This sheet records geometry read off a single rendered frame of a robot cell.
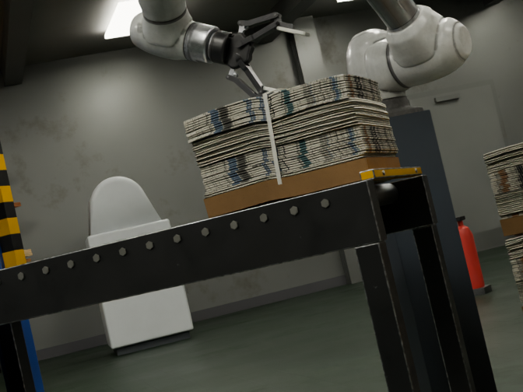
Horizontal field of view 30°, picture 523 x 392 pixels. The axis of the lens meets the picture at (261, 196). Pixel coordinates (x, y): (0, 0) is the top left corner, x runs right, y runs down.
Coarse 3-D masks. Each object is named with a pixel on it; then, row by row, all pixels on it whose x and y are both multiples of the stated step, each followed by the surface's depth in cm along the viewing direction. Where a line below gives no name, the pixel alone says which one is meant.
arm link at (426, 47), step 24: (384, 0) 265; (408, 0) 268; (408, 24) 270; (432, 24) 270; (456, 24) 271; (408, 48) 271; (432, 48) 270; (456, 48) 269; (408, 72) 278; (432, 72) 275
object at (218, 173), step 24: (192, 120) 211; (216, 120) 210; (240, 120) 207; (192, 144) 212; (216, 144) 210; (240, 144) 208; (216, 168) 210; (240, 168) 208; (264, 168) 206; (216, 192) 210
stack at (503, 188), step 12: (516, 144) 247; (492, 156) 251; (504, 156) 249; (516, 156) 248; (492, 168) 252; (504, 168) 250; (516, 168) 247; (492, 180) 252; (504, 180) 250; (516, 180) 248; (504, 192) 251; (516, 192) 248; (504, 204) 251; (516, 204) 249; (504, 216) 252; (516, 216) 250; (516, 240) 250; (516, 252) 250; (516, 264) 250; (516, 276) 251
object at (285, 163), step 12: (276, 96) 204; (252, 108) 206; (264, 108) 205; (276, 108) 204; (264, 120) 205; (276, 120) 205; (264, 132) 206; (276, 132) 205; (264, 144) 206; (276, 144) 205; (264, 156) 206; (288, 156) 204; (288, 168) 204
